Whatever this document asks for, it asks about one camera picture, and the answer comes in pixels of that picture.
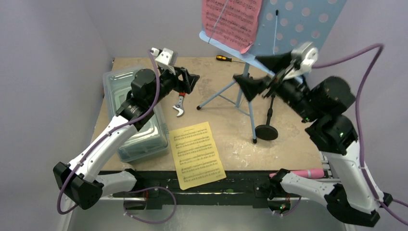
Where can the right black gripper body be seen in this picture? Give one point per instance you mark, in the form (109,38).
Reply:
(273,83)

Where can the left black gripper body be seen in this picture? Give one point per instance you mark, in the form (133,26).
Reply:
(171,82)

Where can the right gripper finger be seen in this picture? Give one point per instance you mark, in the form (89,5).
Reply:
(276,62)
(251,87)

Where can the red handled adjustable wrench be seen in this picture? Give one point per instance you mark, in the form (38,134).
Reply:
(179,105)

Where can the blue perforated music stand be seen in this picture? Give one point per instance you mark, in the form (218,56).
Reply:
(282,26)

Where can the black microphone stand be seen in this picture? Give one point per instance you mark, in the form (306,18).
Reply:
(266,131)

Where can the pink sheet music page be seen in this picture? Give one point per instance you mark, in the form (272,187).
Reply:
(233,23)

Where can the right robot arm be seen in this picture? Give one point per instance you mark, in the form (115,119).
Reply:
(352,200)

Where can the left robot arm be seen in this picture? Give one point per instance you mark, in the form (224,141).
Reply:
(79,179)

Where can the black yellow screwdriver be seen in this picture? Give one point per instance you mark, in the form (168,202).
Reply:
(227,59)

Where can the clear plastic storage box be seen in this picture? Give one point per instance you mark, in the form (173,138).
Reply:
(152,139)

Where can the yellow sheet music page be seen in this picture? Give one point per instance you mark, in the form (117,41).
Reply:
(195,155)

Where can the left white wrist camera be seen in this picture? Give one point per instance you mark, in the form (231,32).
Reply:
(165,58)

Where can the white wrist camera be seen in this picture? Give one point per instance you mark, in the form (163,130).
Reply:
(303,58)
(165,58)

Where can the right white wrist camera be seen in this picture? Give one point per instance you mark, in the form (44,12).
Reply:
(303,58)

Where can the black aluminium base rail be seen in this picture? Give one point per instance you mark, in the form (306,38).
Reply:
(238,188)

